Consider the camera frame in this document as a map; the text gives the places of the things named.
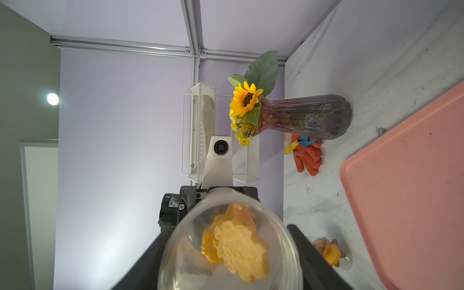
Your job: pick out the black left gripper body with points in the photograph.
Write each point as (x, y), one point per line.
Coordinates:
(174, 207)

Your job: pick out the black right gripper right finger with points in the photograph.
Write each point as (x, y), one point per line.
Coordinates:
(317, 273)

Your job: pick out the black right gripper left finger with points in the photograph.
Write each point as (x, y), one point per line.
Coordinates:
(144, 273)

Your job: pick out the clear plastic cookie jar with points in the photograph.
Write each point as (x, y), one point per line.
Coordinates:
(184, 267)

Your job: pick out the orange cookies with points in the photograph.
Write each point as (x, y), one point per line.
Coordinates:
(232, 239)

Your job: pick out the clear jar with brown cookies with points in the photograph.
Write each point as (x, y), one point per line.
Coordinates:
(335, 252)

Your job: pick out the red rubber glove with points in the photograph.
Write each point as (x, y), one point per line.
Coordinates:
(308, 158)

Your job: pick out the pink plastic tray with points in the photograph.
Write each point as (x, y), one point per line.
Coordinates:
(406, 191)

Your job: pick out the yellow sunflower bouquet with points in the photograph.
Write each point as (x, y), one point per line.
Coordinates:
(250, 94)

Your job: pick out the purple ribbed glass vase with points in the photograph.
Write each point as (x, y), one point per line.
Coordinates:
(324, 117)

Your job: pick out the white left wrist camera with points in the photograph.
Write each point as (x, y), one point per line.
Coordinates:
(219, 164)

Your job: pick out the white mesh wall basket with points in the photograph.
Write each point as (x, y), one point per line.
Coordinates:
(198, 125)

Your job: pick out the aluminium frame profile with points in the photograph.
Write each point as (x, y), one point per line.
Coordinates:
(194, 51)

